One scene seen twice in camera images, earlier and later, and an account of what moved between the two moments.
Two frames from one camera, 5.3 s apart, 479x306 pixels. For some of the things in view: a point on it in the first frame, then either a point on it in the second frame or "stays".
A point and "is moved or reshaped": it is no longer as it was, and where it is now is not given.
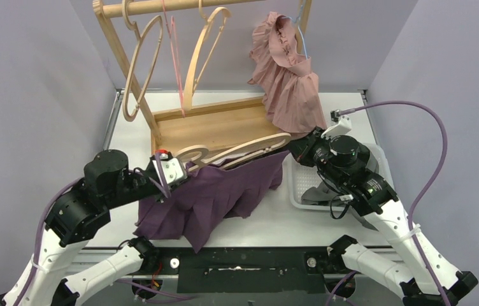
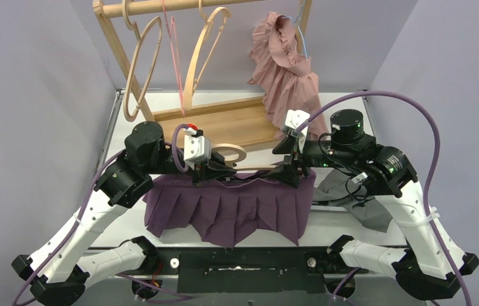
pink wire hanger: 171,30 stays
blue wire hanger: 301,32 stays
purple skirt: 199,200 is moved or reshaped
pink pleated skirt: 290,88 stays
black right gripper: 302,148 -> 286,173
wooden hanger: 190,86 stays
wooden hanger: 225,157 is moved or reshaped
